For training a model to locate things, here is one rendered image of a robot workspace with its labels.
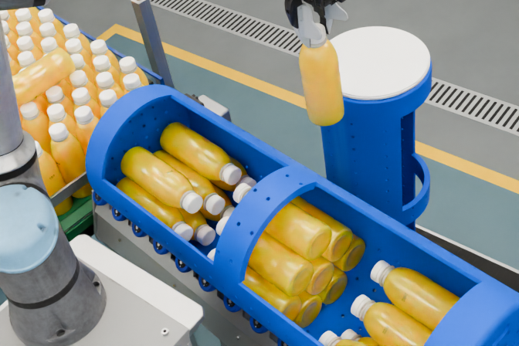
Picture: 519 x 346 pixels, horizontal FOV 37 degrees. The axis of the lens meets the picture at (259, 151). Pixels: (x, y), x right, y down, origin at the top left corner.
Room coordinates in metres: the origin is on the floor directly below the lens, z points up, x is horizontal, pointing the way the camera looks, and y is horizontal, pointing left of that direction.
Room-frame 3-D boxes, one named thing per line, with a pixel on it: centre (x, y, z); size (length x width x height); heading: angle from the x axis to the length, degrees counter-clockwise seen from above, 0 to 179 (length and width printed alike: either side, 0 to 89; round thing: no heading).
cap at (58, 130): (1.36, 0.44, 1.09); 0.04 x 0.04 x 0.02
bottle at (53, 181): (1.31, 0.50, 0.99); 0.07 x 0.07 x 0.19
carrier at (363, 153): (1.46, -0.31, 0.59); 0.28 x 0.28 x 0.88
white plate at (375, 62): (1.46, -0.31, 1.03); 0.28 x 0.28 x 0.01
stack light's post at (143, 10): (1.84, 0.24, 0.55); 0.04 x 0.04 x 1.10; 37
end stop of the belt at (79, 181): (1.38, 0.34, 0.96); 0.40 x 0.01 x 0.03; 127
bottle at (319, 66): (1.09, -0.14, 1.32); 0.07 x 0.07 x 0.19
